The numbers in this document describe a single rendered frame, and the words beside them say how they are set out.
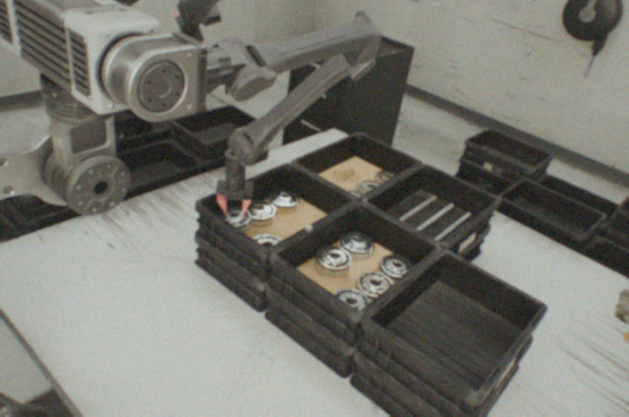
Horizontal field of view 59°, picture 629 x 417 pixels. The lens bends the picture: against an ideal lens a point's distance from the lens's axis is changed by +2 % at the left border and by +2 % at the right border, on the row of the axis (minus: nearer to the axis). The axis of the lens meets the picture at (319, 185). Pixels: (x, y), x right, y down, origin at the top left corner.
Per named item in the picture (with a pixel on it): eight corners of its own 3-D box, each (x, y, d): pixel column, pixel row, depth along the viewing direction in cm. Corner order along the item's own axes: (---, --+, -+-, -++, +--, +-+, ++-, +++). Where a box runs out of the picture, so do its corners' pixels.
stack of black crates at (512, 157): (528, 222, 321) (555, 154, 298) (504, 242, 300) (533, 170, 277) (468, 192, 342) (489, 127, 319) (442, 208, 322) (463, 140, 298)
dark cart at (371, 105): (327, 203, 336) (352, 62, 290) (277, 172, 360) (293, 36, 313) (385, 175, 376) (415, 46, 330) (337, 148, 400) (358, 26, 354)
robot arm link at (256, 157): (233, 129, 144) (251, 155, 142) (265, 119, 151) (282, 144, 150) (217, 154, 152) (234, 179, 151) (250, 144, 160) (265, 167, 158)
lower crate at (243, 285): (259, 319, 151) (263, 285, 145) (191, 265, 166) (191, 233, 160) (347, 259, 179) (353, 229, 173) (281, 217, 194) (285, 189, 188)
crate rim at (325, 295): (358, 325, 126) (360, 318, 124) (266, 261, 141) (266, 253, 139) (442, 254, 153) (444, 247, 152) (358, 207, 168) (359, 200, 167)
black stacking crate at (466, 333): (464, 438, 116) (479, 402, 110) (352, 354, 130) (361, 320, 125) (534, 339, 143) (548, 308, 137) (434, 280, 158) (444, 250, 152)
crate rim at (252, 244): (265, 261, 141) (266, 253, 139) (192, 208, 156) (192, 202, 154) (358, 207, 168) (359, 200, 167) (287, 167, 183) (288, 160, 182)
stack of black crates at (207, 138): (202, 222, 278) (205, 144, 255) (168, 196, 294) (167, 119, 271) (261, 197, 305) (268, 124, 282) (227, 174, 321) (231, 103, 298)
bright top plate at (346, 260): (339, 274, 147) (340, 273, 147) (309, 259, 151) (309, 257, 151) (358, 257, 155) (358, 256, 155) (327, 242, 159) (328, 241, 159)
